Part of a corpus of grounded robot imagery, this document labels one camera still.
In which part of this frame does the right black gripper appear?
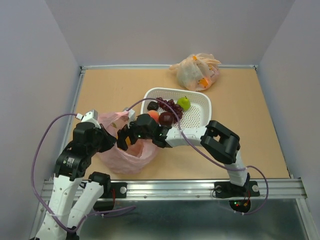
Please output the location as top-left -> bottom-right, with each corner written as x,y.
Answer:
113,116 -> 154,152

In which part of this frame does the small orange fruit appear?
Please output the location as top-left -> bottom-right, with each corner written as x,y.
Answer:
125,137 -> 131,146

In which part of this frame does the pink plastic bag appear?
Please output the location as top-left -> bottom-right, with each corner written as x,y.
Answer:
97,111 -> 159,175

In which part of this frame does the orange peach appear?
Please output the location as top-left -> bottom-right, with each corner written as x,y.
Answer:
147,110 -> 160,124

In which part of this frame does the dark brown chestnut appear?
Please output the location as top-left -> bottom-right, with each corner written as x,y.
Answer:
147,101 -> 159,111

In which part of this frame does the dark red plum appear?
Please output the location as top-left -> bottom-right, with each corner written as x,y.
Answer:
158,112 -> 174,126

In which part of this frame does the dark red grape bunch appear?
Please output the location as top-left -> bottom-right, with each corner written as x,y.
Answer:
156,97 -> 184,124

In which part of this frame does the green pear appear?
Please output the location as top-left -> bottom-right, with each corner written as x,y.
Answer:
177,96 -> 191,111

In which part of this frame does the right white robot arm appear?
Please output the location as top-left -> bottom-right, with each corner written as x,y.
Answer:
117,113 -> 250,195

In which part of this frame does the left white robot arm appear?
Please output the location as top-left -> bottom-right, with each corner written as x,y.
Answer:
35,122 -> 116,240

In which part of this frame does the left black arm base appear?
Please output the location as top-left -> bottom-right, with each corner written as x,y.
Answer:
101,181 -> 128,199

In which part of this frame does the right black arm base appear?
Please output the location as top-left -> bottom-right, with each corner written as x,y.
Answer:
211,181 -> 261,199

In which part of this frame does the orange white plastic bag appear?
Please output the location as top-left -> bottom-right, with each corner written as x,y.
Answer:
169,53 -> 221,92

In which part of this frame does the white perforated plastic basket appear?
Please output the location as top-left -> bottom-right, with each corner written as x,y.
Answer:
144,87 -> 212,129

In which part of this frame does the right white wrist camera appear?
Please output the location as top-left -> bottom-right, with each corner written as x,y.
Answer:
123,107 -> 136,128

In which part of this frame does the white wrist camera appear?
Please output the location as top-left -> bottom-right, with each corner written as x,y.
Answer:
123,107 -> 136,128
75,109 -> 100,128

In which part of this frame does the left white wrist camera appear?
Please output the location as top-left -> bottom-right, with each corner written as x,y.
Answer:
75,109 -> 100,128

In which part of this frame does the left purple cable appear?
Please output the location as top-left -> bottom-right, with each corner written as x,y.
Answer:
31,112 -> 137,234

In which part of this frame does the purple cable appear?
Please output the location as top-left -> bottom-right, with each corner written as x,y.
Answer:
31,112 -> 137,234
124,99 -> 270,217

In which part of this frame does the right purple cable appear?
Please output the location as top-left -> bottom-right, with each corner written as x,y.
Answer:
124,99 -> 270,217

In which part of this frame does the aluminium front rail frame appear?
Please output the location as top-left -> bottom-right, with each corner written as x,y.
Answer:
28,64 -> 308,240

